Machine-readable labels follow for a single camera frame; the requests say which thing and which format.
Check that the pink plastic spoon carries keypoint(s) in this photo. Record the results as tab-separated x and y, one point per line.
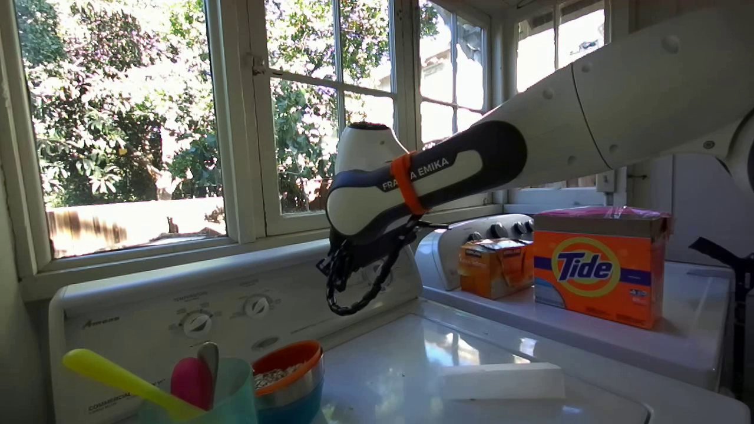
191	383

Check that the orange Tide detergent box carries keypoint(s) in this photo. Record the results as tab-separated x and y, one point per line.
608	269

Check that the white window frame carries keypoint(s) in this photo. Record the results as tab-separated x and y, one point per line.
148	132

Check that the orange and blue bowl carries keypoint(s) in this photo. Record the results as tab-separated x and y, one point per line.
288	384

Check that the pink plastic bag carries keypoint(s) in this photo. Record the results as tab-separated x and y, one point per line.
604	212

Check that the teal plastic cup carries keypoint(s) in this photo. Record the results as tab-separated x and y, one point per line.
233	398

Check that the white washing machine left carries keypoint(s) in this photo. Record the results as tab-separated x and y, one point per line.
421	354

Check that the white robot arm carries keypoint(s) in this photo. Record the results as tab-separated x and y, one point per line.
680	85

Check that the black stand at right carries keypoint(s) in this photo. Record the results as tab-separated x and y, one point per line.
739	308

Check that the yellow fabric softener box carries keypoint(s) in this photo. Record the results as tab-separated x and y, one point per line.
493	267

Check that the yellow plastic spoon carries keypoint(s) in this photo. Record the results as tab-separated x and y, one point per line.
105	371

